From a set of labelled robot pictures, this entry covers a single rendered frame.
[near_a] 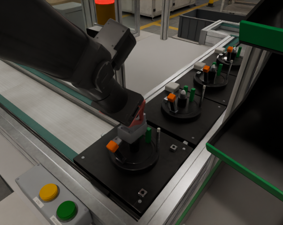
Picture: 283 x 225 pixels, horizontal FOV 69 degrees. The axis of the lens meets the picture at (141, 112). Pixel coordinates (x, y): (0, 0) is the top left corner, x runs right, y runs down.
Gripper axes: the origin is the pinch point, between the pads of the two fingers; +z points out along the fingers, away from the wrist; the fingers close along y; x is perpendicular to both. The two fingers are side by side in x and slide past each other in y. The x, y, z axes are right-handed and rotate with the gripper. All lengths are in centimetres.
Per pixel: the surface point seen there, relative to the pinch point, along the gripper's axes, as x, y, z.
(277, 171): 0.0, -29.3, -10.8
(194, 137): -5.6, -10.0, 20.0
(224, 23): -114, 30, 93
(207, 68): -32.9, -0.9, 25.9
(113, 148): 8.7, -1.0, -1.6
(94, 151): 12.5, 9.7, 7.2
